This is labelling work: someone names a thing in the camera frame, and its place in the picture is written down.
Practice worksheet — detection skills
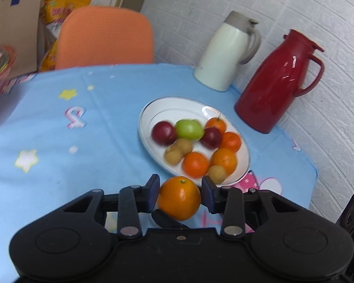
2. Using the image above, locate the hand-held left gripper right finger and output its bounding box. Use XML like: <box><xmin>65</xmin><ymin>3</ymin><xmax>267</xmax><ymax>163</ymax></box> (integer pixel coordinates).
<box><xmin>201</xmin><ymin>176</ymin><xmax>300</xmax><ymax>239</ymax></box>

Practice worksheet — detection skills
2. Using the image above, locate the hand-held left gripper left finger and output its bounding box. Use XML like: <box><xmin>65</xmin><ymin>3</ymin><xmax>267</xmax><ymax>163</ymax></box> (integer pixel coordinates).
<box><xmin>63</xmin><ymin>174</ymin><xmax>160</xmax><ymax>240</ymax></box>

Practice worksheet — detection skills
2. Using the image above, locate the large orange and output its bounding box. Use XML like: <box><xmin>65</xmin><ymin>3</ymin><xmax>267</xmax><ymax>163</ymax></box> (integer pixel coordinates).
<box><xmin>210</xmin><ymin>148</ymin><xmax>237</xmax><ymax>174</ymax></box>
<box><xmin>156</xmin><ymin>176</ymin><xmax>202</xmax><ymax>221</ymax></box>

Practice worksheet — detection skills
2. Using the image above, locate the small mandarin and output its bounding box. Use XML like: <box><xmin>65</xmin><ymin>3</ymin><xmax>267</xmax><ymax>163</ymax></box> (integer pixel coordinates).
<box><xmin>206</xmin><ymin>117</ymin><xmax>226</xmax><ymax>134</ymax></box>
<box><xmin>219</xmin><ymin>132</ymin><xmax>242</xmax><ymax>153</ymax></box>
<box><xmin>183</xmin><ymin>152</ymin><xmax>210</xmax><ymax>179</ymax></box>

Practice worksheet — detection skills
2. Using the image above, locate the red plum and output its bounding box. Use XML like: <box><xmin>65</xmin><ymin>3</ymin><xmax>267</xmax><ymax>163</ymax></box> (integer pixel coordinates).
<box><xmin>152</xmin><ymin>121</ymin><xmax>177</xmax><ymax>146</ymax></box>
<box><xmin>200</xmin><ymin>127</ymin><xmax>222</xmax><ymax>150</ymax></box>

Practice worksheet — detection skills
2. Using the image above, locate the green apple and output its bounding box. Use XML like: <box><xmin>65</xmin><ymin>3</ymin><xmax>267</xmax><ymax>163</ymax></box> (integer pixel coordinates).
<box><xmin>175</xmin><ymin>119</ymin><xmax>205</xmax><ymax>141</ymax></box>

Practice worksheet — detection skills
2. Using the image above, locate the white ceramic plate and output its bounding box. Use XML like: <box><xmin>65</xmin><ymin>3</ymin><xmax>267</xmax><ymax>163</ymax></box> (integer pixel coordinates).
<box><xmin>138</xmin><ymin>97</ymin><xmax>251</xmax><ymax>187</ymax></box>

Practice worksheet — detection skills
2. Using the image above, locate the blue printed tablecloth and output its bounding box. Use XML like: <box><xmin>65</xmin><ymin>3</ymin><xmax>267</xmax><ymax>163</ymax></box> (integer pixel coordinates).
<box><xmin>0</xmin><ymin>63</ymin><xmax>318</xmax><ymax>283</ymax></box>

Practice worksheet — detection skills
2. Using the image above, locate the red thermos jug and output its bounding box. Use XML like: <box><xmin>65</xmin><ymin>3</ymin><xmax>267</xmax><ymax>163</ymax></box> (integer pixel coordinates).
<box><xmin>234</xmin><ymin>29</ymin><xmax>325</xmax><ymax>134</ymax></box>

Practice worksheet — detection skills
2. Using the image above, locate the white thermos jug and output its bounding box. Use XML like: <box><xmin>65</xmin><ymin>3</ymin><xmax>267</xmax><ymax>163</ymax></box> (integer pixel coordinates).
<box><xmin>194</xmin><ymin>11</ymin><xmax>262</xmax><ymax>92</ymax></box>

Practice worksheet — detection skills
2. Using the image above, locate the orange chair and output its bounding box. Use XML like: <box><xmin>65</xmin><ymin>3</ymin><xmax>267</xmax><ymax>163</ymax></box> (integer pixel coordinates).
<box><xmin>55</xmin><ymin>6</ymin><xmax>154</xmax><ymax>70</ymax></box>

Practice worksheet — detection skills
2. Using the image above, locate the yellow plastic bag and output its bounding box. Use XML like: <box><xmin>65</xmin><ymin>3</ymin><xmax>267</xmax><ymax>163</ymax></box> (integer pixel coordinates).
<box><xmin>40</xmin><ymin>0</ymin><xmax>93</xmax><ymax>72</ymax></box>

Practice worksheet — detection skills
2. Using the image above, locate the cardboard box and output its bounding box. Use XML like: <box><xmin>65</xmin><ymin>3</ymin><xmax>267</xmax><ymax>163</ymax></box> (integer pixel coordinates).
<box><xmin>0</xmin><ymin>0</ymin><xmax>43</xmax><ymax>79</ymax></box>

